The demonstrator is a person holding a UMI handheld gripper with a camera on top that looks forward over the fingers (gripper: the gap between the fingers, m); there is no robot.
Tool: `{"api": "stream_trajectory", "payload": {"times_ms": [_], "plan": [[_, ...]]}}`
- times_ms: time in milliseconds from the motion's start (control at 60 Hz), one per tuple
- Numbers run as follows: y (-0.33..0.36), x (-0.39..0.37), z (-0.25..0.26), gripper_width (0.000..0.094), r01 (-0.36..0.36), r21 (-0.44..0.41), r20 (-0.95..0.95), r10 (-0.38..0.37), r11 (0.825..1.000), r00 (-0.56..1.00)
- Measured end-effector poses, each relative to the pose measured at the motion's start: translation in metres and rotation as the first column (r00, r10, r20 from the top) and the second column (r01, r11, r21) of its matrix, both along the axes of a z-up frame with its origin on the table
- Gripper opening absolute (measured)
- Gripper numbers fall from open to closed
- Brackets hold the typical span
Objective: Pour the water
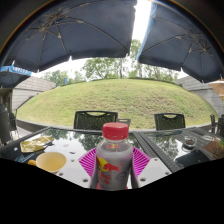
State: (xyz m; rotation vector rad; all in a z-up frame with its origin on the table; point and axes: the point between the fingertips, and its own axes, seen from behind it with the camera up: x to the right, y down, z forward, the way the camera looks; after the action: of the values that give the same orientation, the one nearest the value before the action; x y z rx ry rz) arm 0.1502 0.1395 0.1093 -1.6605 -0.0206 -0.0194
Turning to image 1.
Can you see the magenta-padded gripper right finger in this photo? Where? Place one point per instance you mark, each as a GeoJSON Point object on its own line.
{"type": "Point", "coordinates": [155, 170]}

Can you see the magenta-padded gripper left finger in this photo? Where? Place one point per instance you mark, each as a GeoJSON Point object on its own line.
{"type": "Point", "coordinates": [71, 171]}

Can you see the red-capped drink bottle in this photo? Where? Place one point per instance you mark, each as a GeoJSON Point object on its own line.
{"type": "Point", "coordinates": [115, 160]}

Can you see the small round ashtray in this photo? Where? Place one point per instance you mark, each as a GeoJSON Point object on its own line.
{"type": "Point", "coordinates": [190, 141]}

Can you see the yellow plastic bag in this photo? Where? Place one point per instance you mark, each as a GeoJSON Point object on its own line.
{"type": "Point", "coordinates": [35, 144]}

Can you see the narrow black mesh chair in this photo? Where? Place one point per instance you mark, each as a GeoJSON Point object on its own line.
{"type": "Point", "coordinates": [169, 121]}

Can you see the wide black mesh chair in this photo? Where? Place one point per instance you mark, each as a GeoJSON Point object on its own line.
{"type": "Point", "coordinates": [95, 120]}

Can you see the small dark chair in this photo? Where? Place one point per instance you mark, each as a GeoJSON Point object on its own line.
{"type": "Point", "coordinates": [124, 122]}

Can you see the brown paper bag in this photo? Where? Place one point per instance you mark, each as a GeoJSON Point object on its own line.
{"type": "Point", "coordinates": [215, 149]}

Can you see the group of black chairs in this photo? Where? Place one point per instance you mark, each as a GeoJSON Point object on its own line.
{"type": "Point", "coordinates": [218, 125]}

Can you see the dark wicker chair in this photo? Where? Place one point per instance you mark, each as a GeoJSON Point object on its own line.
{"type": "Point", "coordinates": [6, 125]}

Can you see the grey shingled building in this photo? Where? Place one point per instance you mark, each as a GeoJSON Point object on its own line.
{"type": "Point", "coordinates": [31, 91]}

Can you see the grey stone building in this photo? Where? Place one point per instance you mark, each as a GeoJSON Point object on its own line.
{"type": "Point", "coordinates": [206, 93]}

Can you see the tan patio umbrella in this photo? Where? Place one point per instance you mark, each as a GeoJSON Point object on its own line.
{"type": "Point", "coordinates": [218, 87]}

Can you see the blue umbrella with white band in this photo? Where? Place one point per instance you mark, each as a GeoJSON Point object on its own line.
{"type": "Point", "coordinates": [13, 75]}

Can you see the large navy patio umbrella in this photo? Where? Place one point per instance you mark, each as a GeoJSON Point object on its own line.
{"type": "Point", "coordinates": [73, 30]}

